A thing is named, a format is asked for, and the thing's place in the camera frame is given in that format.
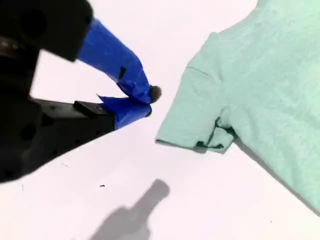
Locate pale green T-shirt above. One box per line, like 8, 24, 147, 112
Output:
155, 0, 320, 218

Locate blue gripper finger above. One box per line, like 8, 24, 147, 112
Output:
29, 93, 153, 173
14, 0, 162, 104

